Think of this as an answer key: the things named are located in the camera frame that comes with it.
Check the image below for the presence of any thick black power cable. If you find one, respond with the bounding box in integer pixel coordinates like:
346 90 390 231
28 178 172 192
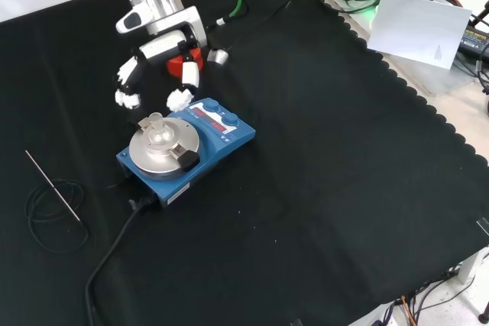
84 195 160 326

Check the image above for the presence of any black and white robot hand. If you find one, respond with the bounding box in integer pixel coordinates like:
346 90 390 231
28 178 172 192
114 30 209 111

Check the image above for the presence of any black floor cable bundle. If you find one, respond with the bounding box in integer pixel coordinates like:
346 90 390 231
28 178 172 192
381 264 478 326

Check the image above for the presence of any thin steel probe rod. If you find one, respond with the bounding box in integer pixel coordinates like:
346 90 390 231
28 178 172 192
24 150 83 223

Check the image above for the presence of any white bench leg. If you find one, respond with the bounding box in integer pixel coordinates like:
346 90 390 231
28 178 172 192
456 247 489 285

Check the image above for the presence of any black tripod leg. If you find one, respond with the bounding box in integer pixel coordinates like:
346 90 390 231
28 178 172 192
468 0 489 30

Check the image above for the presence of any black cable with silver connector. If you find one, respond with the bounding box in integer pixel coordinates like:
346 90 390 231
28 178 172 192
205 0 306 65

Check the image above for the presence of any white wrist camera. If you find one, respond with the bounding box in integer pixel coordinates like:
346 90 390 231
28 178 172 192
115 2 154 35

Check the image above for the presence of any thin black coiled cable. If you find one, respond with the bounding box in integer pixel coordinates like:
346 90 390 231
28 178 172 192
24 179 91 254

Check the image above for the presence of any translucent white base plate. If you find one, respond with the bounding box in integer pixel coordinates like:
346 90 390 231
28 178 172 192
316 0 481 97

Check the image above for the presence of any black bench cloth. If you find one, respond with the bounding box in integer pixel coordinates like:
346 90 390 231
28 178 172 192
0 0 489 326

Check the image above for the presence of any clear round-bottom glass flask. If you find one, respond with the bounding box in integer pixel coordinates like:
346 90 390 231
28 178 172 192
146 111 178 152

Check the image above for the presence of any pale white board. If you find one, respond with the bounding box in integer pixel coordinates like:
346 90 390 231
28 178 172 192
366 0 474 71

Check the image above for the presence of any black power adapter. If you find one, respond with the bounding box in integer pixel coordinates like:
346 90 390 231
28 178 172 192
456 24 489 63

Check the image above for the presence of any heater with blue base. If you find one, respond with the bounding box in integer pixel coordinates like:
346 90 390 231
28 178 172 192
116 97 257 209

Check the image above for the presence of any red round plastic cap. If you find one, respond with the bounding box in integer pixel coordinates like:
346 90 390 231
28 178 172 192
166 47 203 79

